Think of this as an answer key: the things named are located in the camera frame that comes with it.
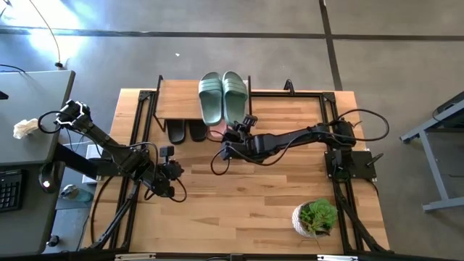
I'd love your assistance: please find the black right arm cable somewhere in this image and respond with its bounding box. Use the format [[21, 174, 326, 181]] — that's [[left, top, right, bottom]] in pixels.
[[335, 107, 391, 143]]

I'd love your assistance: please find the dark flat device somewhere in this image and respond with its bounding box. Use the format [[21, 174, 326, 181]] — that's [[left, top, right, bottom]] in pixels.
[[433, 90, 464, 120]]

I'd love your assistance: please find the white power strip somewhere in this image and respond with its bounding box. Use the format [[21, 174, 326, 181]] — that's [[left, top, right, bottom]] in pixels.
[[82, 144, 104, 185]]

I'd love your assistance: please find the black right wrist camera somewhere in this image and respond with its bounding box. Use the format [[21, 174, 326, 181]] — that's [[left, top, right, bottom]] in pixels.
[[241, 115, 260, 128]]

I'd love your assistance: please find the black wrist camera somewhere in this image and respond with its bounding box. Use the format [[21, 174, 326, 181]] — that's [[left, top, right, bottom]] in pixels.
[[241, 115, 260, 128], [159, 145, 175, 161]]

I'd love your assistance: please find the black device with green light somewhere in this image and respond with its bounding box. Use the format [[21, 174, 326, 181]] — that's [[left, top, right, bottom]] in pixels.
[[38, 161, 66, 194]]

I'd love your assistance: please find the crumpled white tissue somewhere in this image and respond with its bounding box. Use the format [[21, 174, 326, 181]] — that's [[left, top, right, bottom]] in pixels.
[[12, 117, 41, 141]]

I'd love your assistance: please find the thin floor cable with plug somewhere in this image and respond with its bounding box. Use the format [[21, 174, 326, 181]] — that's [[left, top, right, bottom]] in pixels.
[[28, 0, 65, 70]]

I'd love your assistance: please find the black camera clamp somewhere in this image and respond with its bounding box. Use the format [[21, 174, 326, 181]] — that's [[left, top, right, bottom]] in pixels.
[[283, 78, 297, 96]]

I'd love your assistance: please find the grey desk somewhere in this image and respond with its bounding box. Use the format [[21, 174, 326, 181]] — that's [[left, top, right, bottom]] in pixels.
[[0, 70, 76, 257]]

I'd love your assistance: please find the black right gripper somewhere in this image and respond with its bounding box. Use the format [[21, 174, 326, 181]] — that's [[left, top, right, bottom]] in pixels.
[[223, 121, 257, 149]]

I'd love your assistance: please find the succulent in white pot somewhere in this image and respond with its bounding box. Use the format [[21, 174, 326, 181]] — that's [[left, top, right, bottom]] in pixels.
[[291, 197, 339, 240]]

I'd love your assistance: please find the grey metal table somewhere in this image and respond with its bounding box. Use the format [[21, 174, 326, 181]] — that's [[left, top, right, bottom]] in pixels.
[[399, 90, 464, 214]]

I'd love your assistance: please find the green rubber slide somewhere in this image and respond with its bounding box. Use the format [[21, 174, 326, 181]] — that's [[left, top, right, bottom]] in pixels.
[[221, 70, 249, 128], [198, 71, 224, 127]]

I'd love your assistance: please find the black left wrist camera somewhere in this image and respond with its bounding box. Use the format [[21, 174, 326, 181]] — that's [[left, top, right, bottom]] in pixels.
[[159, 145, 175, 161]]

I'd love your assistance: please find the wooden shelf with black legs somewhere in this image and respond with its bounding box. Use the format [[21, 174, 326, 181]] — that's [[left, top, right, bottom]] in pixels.
[[152, 75, 252, 133]]

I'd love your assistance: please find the black support strut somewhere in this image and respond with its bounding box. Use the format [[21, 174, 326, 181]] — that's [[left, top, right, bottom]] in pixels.
[[54, 143, 109, 178]]

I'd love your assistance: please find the silver metal bracket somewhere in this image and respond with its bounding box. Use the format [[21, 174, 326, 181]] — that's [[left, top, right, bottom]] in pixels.
[[318, 254, 359, 261], [115, 253, 156, 261]]

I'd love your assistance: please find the black rubber slide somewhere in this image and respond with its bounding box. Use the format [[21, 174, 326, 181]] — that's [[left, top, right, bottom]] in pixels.
[[188, 119, 209, 143], [165, 119, 186, 145]]

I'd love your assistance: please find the black keyboard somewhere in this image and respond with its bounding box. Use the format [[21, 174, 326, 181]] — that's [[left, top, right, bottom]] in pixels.
[[0, 169, 24, 214]]

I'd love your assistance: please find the teal bottle with silver cap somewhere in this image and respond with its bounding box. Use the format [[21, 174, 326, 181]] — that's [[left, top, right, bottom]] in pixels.
[[59, 183, 94, 203]]

